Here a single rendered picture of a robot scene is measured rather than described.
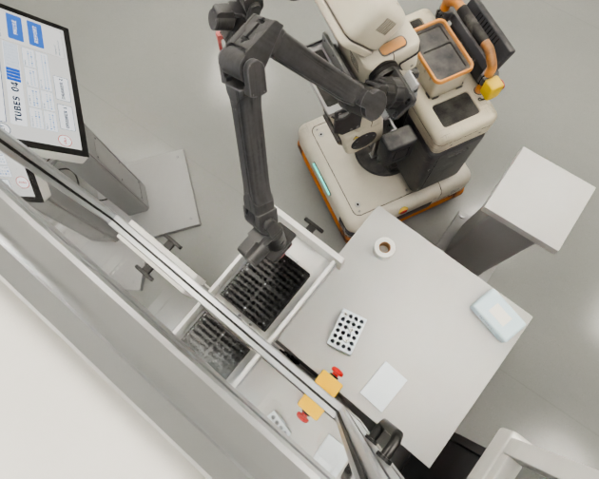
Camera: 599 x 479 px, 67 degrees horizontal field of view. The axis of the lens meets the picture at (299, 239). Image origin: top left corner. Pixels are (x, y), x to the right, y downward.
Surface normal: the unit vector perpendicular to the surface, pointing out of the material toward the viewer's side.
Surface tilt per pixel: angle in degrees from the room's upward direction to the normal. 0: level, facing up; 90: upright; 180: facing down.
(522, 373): 0
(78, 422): 0
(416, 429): 0
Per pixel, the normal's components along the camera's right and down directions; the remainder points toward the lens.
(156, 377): -0.04, -0.26
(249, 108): 0.58, 0.59
